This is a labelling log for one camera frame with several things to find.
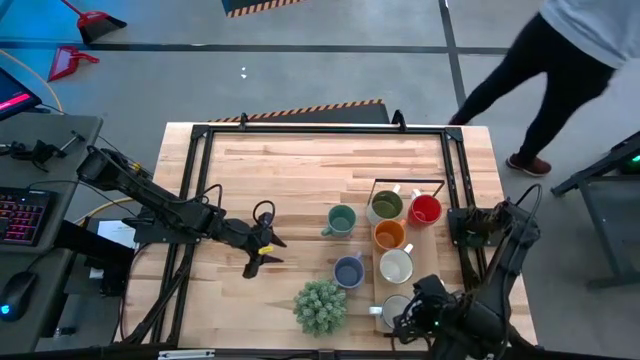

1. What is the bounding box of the grey desk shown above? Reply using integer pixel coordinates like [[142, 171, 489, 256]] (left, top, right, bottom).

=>
[[0, 112, 104, 354]]

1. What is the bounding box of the red broom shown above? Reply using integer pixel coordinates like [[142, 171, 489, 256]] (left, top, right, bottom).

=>
[[59, 0, 128, 44]]

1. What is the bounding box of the orange mug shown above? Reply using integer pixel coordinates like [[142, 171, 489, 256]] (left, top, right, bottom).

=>
[[373, 218, 408, 251]]

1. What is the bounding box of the red mug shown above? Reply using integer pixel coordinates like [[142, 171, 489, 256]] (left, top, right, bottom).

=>
[[407, 188, 444, 227]]

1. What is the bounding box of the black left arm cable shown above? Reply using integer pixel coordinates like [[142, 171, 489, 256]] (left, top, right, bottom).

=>
[[198, 182, 277, 227]]

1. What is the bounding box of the wooden shelf black metal frame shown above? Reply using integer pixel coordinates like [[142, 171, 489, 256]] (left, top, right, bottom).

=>
[[367, 177, 470, 339]]

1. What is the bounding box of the succulent in grey patterned pot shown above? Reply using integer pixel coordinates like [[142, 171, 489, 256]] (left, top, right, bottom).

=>
[[292, 278, 349, 338]]

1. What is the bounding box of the blue floral white mug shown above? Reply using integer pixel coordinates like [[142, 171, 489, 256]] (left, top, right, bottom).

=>
[[368, 294, 414, 329]]

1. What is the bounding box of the black equipment box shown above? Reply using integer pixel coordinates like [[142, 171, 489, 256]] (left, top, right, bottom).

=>
[[52, 219, 136, 296]]

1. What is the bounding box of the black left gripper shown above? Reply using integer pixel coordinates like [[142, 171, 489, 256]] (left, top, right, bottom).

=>
[[219, 217, 288, 266]]

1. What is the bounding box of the person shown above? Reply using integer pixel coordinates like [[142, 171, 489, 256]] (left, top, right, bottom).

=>
[[447, 0, 640, 178]]

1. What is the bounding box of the black metal stand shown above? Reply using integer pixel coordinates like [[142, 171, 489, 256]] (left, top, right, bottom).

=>
[[552, 130, 640, 291]]

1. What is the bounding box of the white paper sheet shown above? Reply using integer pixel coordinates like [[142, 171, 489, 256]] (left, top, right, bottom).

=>
[[96, 219, 139, 250]]

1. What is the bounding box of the lavender mug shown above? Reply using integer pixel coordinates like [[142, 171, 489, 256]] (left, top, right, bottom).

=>
[[332, 252, 366, 290]]

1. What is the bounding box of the silver table bracket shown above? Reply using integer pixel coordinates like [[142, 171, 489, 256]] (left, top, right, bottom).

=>
[[157, 349, 216, 360]]

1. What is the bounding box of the black clamp mount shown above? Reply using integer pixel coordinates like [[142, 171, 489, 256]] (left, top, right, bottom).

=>
[[0, 130, 86, 174]]

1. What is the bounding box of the yellow cable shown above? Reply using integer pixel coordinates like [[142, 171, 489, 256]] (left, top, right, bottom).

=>
[[0, 48, 136, 226]]

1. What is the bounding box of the hazard striped black mat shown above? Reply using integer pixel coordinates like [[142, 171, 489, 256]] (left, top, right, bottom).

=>
[[207, 98, 391, 125], [221, 0, 306, 19]]

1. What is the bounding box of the black computer mouse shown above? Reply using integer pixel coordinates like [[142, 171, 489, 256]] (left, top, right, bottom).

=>
[[0, 271, 39, 323]]

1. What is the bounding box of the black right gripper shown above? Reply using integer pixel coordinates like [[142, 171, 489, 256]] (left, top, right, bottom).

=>
[[393, 273, 454, 346]]

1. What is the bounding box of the backlit keyboard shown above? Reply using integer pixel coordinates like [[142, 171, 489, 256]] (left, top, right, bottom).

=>
[[0, 186, 57, 247]]

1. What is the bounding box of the red dustpan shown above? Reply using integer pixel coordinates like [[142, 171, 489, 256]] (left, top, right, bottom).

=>
[[47, 45, 101, 83]]

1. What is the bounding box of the black monitor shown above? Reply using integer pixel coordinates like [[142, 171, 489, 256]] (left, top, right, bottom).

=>
[[0, 67, 43, 122]]

